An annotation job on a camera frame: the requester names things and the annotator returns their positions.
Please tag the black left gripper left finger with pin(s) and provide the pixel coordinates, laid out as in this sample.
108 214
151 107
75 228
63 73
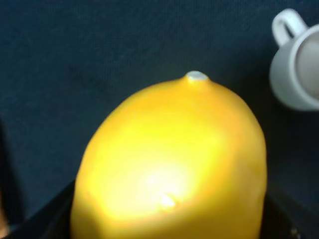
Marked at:
51 222

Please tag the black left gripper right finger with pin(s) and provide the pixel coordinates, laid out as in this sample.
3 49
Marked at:
285 218

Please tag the yellow mango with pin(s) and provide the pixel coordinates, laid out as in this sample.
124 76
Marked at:
183 159

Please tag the cream ceramic cup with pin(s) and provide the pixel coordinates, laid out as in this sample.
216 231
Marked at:
294 71

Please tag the black tablecloth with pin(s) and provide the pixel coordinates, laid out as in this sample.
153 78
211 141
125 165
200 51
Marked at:
65 64

